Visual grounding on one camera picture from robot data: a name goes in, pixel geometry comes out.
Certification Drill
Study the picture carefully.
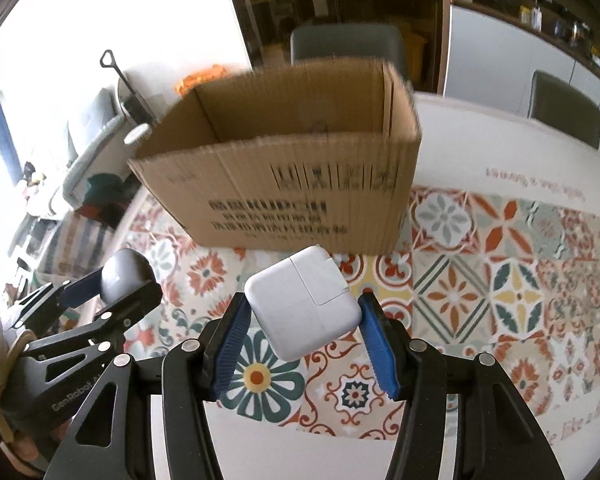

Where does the dark grey round case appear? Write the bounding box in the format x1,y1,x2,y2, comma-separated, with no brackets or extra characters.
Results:
99,248,155,307

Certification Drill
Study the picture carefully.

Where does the white square power adapter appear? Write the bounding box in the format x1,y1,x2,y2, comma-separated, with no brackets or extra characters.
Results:
244,245,362,362

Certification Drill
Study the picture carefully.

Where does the green hat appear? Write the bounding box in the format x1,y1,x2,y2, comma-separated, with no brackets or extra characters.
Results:
83,174,130,206

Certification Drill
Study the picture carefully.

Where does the brown cardboard box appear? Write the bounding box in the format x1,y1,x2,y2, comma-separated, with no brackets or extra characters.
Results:
130,58,422,255

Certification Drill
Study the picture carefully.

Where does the dark grey chair back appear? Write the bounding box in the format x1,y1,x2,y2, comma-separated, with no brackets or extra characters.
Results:
528,70,600,150

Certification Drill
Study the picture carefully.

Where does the dark grey chair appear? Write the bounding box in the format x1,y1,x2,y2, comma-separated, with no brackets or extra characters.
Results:
528,70,600,150
290,23,408,80

